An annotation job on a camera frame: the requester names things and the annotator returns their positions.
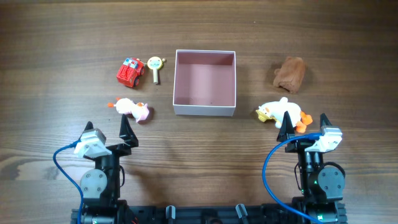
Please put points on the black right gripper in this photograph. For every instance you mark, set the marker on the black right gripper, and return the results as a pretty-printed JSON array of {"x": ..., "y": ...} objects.
[{"x": 301, "y": 147}]

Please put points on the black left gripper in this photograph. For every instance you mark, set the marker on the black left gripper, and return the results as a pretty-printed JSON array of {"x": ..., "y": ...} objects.
[{"x": 125, "y": 134}]

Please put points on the white plush duck yellow hat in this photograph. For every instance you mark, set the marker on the white plush duck yellow hat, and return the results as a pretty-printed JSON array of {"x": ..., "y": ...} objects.
[{"x": 274, "y": 110}]

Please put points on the white pink plush duck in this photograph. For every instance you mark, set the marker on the white pink plush duck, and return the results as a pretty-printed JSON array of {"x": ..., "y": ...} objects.
[{"x": 139, "y": 110}]

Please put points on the brown plush toy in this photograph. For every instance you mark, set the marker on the brown plush toy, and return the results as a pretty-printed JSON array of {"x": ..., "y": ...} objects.
[{"x": 290, "y": 75}]

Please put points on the red toy fire truck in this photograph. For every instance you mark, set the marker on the red toy fire truck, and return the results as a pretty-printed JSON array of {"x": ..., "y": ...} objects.
[{"x": 130, "y": 71}]

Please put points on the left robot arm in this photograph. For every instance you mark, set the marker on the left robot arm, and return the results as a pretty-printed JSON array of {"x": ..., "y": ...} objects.
[{"x": 101, "y": 186}]

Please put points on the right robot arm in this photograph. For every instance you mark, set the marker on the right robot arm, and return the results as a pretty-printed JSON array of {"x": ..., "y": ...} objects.
[{"x": 322, "y": 183}]

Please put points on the yellow wooden rattle drum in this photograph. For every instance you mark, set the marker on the yellow wooden rattle drum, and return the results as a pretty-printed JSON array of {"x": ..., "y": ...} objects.
[{"x": 155, "y": 64}]

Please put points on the pink cardboard box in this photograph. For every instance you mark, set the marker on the pink cardboard box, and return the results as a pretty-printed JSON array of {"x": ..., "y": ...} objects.
[{"x": 205, "y": 82}]

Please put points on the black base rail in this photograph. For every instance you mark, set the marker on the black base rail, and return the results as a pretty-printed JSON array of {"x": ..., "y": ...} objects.
[{"x": 265, "y": 213}]

